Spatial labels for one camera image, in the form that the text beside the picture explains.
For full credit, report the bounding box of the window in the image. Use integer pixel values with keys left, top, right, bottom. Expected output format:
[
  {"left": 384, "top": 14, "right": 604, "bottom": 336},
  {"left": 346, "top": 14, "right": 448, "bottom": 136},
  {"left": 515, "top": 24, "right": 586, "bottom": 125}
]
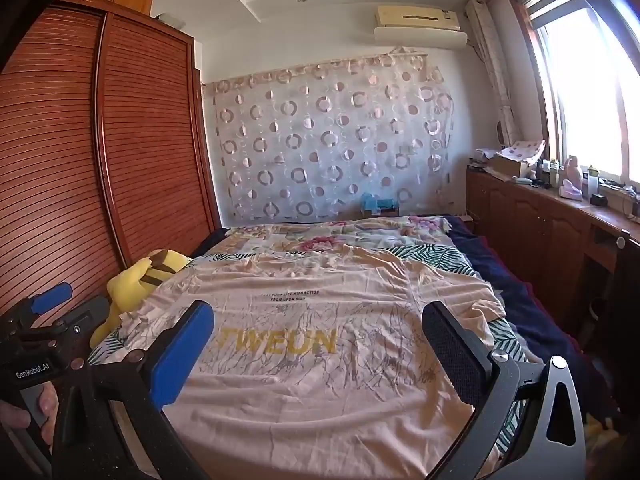
[{"left": 507, "top": 0, "right": 640, "bottom": 196}]

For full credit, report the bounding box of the leaf print bed sheet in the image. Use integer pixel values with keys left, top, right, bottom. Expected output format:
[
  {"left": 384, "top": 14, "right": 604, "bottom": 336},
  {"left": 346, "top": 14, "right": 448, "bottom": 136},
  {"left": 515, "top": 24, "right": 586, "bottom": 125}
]
[{"left": 87, "top": 242, "right": 531, "bottom": 461}]

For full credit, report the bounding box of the open cardboard box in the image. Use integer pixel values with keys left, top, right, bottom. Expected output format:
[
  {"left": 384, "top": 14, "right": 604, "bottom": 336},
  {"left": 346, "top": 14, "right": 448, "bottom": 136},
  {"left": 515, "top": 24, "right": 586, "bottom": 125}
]
[{"left": 492, "top": 152, "right": 531, "bottom": 178}]

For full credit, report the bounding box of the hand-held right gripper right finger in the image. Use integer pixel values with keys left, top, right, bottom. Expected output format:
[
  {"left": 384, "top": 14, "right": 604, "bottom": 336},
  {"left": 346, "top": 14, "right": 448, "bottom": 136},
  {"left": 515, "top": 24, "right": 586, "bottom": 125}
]
[{"left": 421, "top": 301, "right": 587, "bottom": 480}]

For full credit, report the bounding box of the person's left hand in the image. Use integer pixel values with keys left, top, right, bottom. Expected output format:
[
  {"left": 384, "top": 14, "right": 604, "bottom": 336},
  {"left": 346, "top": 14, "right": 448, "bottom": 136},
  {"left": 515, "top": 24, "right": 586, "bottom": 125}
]
[{"left": 0, "top": 382, "right": 58, "bottom": 448}]

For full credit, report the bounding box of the beige printed T-shirt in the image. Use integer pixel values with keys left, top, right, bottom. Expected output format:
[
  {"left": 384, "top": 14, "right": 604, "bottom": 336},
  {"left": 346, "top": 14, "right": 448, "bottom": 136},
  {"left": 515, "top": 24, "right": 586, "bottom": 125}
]
[{"left": 120, "top": 247, "right": 506, "bottom": 480}]

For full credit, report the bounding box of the pink figurine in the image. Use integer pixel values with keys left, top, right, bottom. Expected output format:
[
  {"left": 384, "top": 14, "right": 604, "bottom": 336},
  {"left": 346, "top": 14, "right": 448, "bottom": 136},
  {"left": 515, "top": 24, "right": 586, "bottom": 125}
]
[{"left": 560, "top": 156, "right": 586, "bottom": 201}]

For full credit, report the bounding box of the slatted wooden wardrobe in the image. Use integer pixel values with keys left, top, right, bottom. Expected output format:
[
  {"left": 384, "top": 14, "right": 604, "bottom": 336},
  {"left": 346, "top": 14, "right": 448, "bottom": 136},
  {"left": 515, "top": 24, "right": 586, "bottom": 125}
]
[{"left": 0, "top": 2, "right": 221, "bottom": 341}]

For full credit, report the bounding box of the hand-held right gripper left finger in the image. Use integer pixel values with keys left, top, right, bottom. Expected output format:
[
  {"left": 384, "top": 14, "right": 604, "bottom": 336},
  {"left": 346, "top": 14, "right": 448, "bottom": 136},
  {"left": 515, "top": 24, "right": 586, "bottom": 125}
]
[{"left": 50, "top": 300, "right": 216, "bottom": 480}]

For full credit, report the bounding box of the floral blanket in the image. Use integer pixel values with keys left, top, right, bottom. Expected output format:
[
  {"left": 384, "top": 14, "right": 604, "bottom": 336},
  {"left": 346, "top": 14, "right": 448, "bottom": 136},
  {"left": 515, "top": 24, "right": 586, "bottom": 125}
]
[{"left": 220, "top": 215, "right": 456, "bottom": 256}]

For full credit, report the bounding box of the wall air conditioner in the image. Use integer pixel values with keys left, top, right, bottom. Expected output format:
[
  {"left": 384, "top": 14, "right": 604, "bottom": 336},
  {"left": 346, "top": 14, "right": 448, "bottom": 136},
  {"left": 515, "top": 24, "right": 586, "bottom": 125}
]
[{"left": 374, "top": 5, "right": 468, "bottom": 51}]

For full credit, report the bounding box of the yellow plush toy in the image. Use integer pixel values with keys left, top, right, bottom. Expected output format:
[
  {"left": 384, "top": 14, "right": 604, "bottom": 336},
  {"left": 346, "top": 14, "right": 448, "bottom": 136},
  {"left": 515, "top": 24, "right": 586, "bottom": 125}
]
[{"left": 90, "top": 249, "right": 193, "bottom": 348}]

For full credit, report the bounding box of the wooden sideboard cabinet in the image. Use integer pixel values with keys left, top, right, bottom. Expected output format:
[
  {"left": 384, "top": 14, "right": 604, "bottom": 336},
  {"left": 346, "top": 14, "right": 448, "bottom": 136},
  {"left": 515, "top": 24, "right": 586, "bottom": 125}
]
[{"left": 465, "top": 165, "right": 640, "bottom": 341}]

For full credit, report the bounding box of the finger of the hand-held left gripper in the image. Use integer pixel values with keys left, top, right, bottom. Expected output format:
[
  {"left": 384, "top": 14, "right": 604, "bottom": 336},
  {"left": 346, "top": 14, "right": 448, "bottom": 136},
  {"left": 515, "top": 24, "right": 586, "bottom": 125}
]
[
  {"left": 27, "top": 282, "right": 73, "bottom": 316},
  {"left": 65, "top": 296, "right": 110, "bottom": 333}
]

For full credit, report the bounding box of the pale window drape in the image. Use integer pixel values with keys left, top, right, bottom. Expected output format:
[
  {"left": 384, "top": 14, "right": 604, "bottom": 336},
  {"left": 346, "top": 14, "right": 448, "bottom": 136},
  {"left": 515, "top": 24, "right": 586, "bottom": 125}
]
[{"left": 465, "top": 0, "right": 526, "bottom": 146}]

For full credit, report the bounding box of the sheer circle pattern curtain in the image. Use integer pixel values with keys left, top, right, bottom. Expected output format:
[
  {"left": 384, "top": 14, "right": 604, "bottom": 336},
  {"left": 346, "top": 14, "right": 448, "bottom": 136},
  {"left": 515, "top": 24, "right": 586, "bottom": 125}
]
[{"left": 202, "top": 47, "right": 456, "bottom": 221}]

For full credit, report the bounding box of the pink dotted paper sheet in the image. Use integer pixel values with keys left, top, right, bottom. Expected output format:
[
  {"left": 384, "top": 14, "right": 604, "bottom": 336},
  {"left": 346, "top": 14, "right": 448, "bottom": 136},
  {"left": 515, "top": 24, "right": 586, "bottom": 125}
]
[{"left": 500, "top": 139, "right": 546, "bottom": 163}]

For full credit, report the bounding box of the small cardboard box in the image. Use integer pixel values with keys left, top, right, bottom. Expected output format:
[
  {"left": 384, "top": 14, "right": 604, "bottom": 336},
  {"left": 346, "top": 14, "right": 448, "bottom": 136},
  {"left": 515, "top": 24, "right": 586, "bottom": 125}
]
[{"left": 357, "top": 205, "right": 401, "bottom": 219}]

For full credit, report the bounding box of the teal cloth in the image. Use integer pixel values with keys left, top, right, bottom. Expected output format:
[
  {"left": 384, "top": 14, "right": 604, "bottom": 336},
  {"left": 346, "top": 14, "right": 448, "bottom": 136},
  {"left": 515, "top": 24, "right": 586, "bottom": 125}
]
[{"left": 361, "top": 192, "right": 398, "bottom": 211}]

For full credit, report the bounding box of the dark blue blanket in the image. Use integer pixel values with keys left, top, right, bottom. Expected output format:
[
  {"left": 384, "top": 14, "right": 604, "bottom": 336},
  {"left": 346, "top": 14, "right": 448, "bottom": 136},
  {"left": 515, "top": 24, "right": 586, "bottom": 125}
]
[{"left": 445, "top": 215, "right": 621, "bottom": 426}]

